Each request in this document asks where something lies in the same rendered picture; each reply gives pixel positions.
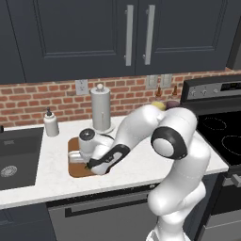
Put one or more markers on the purple rounded object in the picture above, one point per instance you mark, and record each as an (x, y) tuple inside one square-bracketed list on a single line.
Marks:
[(172, 104)]

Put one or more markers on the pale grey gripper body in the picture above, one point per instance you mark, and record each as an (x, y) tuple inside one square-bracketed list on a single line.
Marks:
[(75, 157)]

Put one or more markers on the wide dark cupboard door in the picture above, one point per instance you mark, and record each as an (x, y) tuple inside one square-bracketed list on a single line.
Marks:
[(75, 37)]

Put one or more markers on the white soap dispenser bottle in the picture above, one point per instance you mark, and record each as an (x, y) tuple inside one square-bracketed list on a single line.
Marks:
[(51, 124)]

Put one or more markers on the white wall socket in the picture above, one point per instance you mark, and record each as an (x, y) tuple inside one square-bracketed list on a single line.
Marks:
[(152, 81), (166, 81), (82, 87)]

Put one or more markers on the grey paper towel holder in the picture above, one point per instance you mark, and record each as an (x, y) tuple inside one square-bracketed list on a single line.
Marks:
[(100, 106)]

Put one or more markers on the grey dishwasher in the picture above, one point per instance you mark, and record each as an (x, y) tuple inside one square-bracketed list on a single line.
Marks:
[(103, 219)]

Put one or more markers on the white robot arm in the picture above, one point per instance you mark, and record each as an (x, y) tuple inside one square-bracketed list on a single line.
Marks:
[(175, 175)]

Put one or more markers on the black kitchen sink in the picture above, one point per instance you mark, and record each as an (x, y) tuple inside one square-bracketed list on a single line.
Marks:
[(19, 157)]

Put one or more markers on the narrow dark cupboard door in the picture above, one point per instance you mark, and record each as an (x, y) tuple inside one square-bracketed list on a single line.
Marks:
[(9, 47)]

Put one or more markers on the dark base cupboard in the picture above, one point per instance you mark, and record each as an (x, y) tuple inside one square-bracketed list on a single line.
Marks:
[(22, 222)]

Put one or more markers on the dark range hood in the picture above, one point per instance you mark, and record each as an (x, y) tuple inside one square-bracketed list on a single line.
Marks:
[(235, 37)]

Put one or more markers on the black and steel stove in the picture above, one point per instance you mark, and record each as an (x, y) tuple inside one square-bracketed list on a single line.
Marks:
[(222, 131)]

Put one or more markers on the brown wooden cutting board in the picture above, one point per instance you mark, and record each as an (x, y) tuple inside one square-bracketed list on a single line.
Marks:
[(73, 147)]

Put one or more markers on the yellow sponge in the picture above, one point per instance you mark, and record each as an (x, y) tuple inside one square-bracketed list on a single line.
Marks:
[(159, 105)]

